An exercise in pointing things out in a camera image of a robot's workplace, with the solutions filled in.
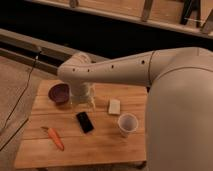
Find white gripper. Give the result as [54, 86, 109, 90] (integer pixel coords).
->
[69, 83, 95, 109]

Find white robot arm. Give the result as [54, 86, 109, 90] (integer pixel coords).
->
[57, 47, 213, 171]

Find purple ceramic bowl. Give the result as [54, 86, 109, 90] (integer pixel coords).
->
[48, 83, 69, 104]

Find black smartphone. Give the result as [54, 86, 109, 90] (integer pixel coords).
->
[76, 112, 94, 133]

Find white sponge block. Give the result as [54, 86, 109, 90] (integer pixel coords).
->
[108, 99, 120, 115]

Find wooden table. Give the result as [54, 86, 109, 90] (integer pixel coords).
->
[14, 80, 147, 169]

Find orange carrot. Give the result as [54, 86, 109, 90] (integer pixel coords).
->
[43, 127, 64, 151]

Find black cable left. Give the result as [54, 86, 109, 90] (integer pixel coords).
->
[0, 50, 42, 152]

